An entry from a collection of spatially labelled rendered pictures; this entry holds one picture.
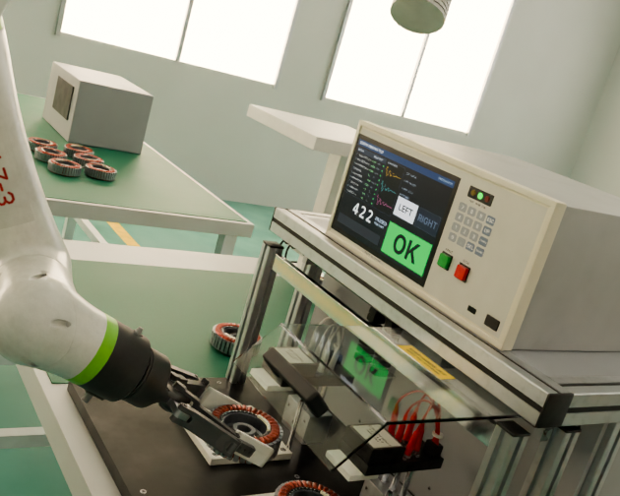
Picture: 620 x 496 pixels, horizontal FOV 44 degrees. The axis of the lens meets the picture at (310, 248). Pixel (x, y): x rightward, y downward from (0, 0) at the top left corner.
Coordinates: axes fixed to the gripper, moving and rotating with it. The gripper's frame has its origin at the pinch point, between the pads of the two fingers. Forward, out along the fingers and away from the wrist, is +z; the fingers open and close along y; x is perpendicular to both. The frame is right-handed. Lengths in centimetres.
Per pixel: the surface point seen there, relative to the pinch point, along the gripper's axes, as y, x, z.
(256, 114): -109, 46, 23
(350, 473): 11.8, 5.4, 10.5
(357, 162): -21.1, 42.4, 1.3
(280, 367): 15.5, 13.5, -13.4
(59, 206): -148, -11, 8
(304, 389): 20.7, 13.8, -13.0
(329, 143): -78, 49, 28
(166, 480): -3.4, -12.9, -2.4
